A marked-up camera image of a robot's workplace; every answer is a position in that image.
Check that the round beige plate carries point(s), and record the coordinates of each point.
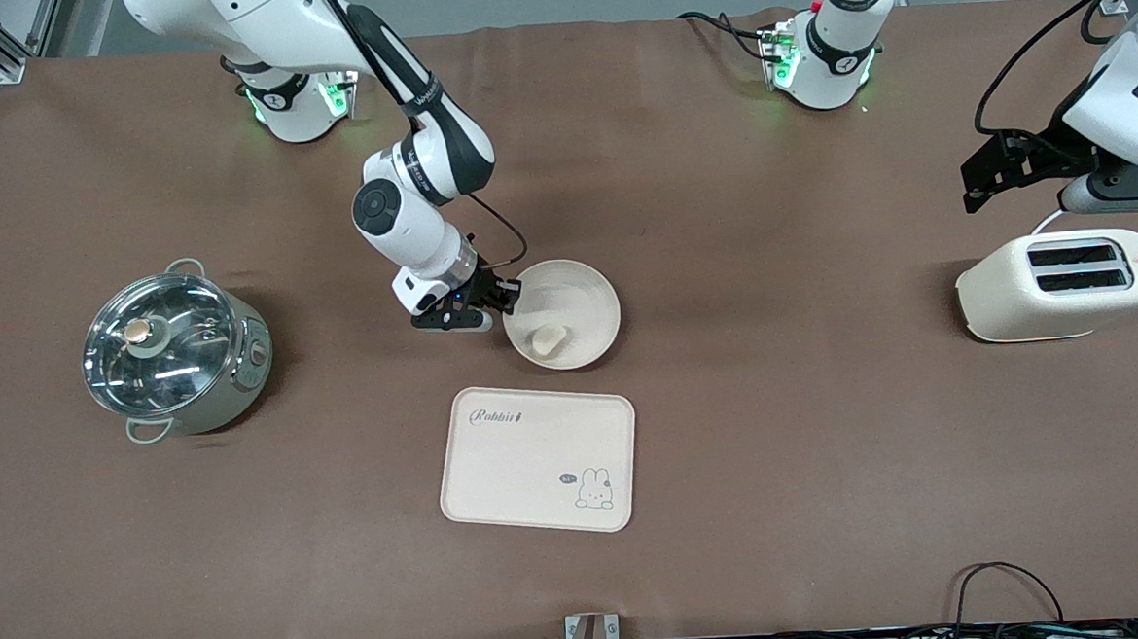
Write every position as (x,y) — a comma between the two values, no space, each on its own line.
(578,300)

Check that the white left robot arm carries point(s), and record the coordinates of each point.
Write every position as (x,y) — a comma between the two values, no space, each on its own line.
(1118,115)

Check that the beige rabbit print tray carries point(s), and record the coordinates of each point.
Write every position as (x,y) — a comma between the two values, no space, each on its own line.
(528,468)

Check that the small pale bun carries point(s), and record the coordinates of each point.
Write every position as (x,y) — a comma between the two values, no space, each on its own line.
(549,340)

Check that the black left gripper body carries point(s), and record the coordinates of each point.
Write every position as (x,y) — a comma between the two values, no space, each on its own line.
(1046,150)

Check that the glass pot lid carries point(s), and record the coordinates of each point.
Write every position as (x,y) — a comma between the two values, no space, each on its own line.
(161,346)

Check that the silver electric cooking pot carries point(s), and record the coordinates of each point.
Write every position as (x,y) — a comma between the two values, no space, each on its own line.
(241,385)

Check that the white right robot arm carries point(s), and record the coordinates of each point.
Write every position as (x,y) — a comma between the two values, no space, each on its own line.
(398,212)

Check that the brown table mat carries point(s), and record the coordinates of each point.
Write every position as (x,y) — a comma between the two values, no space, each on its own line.
(721,253)

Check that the cream two-slot toaster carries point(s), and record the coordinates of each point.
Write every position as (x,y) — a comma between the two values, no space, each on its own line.
(1036,310)

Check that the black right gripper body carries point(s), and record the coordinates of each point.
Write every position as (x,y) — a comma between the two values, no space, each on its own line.
(485,286)

